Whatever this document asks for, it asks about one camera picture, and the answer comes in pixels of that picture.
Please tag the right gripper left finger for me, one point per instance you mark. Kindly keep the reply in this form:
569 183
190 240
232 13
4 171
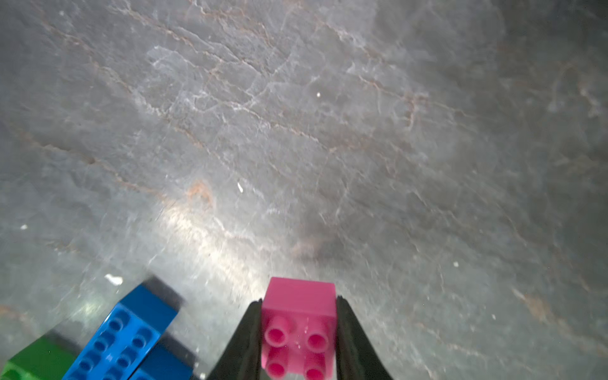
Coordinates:
241 359

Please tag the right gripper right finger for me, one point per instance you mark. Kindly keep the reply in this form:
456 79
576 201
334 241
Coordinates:
355 355

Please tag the pink lego brick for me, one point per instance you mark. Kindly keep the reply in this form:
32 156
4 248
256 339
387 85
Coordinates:
299 328

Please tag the long blue lego brick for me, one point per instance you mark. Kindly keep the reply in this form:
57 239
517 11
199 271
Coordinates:
124 339

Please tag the dark green lego brick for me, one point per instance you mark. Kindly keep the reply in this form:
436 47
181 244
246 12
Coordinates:
41 360

